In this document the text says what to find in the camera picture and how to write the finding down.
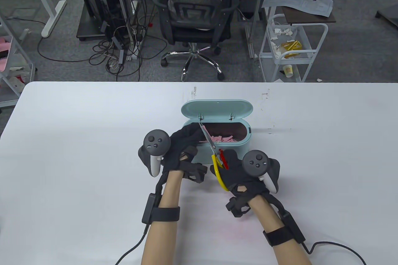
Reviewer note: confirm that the person's right hand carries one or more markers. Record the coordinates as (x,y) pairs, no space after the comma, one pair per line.
(239,178)

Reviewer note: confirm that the person's left hand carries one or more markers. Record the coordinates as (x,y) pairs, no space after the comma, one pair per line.
(180,148)

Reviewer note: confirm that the light blue lidded bin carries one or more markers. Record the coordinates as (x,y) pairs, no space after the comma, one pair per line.
(242,150)

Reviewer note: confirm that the pile of pink paper pieces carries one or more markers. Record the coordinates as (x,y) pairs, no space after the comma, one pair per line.
(225,138)

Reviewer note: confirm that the person's right forearm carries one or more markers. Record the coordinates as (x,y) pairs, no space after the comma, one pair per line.
(281,240)

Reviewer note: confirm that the person's left forearm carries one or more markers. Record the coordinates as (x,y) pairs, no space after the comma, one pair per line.
(161,240)

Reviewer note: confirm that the grey right hand controller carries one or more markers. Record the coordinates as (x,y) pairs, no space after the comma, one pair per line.
(256,162)

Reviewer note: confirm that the grey hand controller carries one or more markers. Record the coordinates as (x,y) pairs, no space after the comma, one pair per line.
(256,162)
(155,143)

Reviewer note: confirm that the grey left hand controller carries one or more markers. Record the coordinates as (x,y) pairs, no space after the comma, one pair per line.
(155,143)

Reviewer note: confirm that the black left wrist sensor box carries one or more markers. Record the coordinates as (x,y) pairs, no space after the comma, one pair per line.
(165,214)

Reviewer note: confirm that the black wrist sensor box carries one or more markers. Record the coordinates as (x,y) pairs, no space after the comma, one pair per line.
(279,236)
(165,214)

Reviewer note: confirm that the black right wrist sensor box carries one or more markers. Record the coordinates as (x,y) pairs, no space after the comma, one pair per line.
(279,236)

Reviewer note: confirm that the paper cup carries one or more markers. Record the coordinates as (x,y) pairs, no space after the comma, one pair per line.
(288,71)

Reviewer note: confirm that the black mesh office chair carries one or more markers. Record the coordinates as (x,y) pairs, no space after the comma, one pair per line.
(192,30)

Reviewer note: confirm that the white rolling cart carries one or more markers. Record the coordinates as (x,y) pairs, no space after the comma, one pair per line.
(267,55)

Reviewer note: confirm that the yellow packet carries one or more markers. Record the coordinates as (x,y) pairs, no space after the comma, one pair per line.
(292,46)

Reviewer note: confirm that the black wheeled platform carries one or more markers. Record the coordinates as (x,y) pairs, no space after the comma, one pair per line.
(90,30)

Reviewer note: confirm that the pile of white paper scraps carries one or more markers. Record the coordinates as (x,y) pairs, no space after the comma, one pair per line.
(281,31)

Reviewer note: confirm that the brown board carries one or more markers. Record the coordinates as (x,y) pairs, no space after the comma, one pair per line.
(311,19)

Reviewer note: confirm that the white shelf rack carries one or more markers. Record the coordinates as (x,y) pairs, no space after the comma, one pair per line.
(9,102)

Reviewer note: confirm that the pink tray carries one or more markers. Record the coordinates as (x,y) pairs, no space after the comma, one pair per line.
(3,64)

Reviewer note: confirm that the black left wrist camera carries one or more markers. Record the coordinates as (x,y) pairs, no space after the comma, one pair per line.
(197,171)

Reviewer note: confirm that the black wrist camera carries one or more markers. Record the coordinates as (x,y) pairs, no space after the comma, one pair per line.
(197,171)
(238,208)

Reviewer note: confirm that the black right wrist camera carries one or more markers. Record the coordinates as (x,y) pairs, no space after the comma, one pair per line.
(238,208)

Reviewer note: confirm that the white metal post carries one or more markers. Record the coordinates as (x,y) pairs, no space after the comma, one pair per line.
(122,1)

